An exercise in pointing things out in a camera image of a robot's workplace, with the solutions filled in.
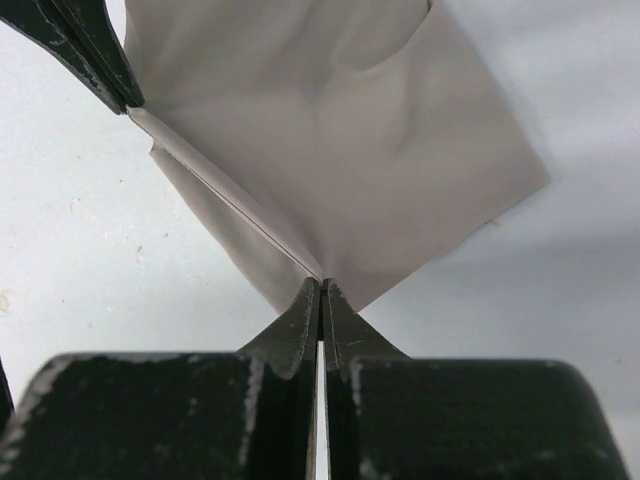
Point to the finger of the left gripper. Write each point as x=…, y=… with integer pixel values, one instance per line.
x=89, y=20
x=43, y=24

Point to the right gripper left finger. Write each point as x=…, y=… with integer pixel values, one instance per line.
x=248, y=414

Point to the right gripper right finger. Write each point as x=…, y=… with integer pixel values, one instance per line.
x=390, y=416

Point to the grey underwear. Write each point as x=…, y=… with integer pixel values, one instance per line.
x=352, y=140

